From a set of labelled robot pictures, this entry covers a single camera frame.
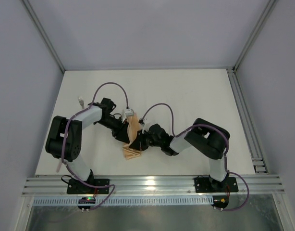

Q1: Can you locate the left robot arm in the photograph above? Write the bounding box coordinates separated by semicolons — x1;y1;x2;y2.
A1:
45;98;130;188

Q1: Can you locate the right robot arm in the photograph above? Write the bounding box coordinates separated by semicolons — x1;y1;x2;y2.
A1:
130;118;231;192

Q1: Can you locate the black controller board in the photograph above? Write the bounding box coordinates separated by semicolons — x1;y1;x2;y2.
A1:
211;195;229;211
77;196;96;212

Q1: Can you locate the right black controller board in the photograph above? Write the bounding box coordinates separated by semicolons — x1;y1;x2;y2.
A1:
211;195;229;211

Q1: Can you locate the right side aluminium rail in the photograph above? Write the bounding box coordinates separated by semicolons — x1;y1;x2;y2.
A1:
227;68;269;175

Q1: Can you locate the right frame post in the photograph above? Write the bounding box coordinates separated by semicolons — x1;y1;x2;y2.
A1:
233;0;278;72

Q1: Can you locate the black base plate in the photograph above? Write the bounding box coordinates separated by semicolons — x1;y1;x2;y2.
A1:
66;178;111;195
194;174;239;193

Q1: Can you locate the pink handled utensil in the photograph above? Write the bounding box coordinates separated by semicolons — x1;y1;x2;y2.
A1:
56;161;62;173

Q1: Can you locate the front aluminium rail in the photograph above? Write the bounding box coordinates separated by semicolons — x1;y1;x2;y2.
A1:
22;175;285;196

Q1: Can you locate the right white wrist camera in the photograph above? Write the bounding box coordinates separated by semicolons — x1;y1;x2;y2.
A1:
139;118;150;133

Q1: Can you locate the left frame post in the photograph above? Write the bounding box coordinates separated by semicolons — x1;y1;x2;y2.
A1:
20;0;66;74

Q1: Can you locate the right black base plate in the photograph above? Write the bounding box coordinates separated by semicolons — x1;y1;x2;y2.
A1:
194;174;239;193

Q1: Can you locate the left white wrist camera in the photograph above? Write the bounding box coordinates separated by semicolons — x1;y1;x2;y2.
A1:
122;108;135;121

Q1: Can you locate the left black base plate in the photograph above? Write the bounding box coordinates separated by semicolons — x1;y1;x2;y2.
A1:
66;178;111;195

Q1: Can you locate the white slotted cable duct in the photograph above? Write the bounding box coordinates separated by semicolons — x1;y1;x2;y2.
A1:
32;195;212;206

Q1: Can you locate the silver fork pink handle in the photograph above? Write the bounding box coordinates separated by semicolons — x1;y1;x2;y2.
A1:
78;96;85;109

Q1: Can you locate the orange cloth napkin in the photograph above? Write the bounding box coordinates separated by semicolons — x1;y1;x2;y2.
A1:
122;113;142;160

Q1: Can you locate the frame post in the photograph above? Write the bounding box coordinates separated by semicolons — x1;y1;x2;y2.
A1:
233;0;278;72
20;0;66;74

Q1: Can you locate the aluminium rail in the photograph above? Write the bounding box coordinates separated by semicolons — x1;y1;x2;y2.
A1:
22;175;285;196
227;68;269;175

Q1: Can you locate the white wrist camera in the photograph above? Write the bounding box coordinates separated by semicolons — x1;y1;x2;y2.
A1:
139;118;150;133
122;108;135;121

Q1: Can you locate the left black controller board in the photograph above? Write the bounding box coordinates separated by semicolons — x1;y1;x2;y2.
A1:
77;196;96;212

